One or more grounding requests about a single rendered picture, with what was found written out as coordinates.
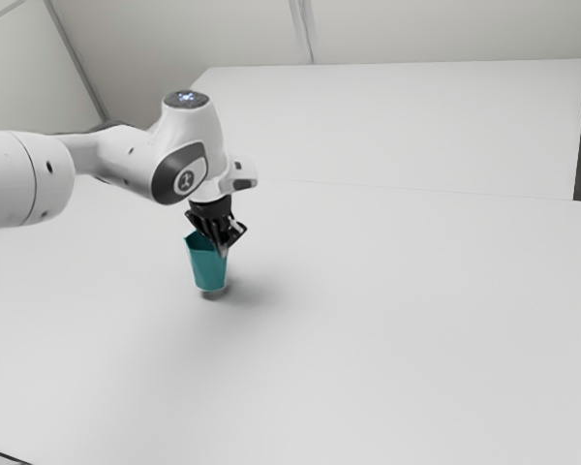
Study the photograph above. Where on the teal faceted mug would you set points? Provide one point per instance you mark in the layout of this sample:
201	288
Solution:
208	264

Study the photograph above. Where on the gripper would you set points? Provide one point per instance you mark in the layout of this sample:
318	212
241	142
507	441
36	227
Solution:
210	215

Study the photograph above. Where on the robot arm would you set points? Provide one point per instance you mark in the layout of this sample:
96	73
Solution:
126	150

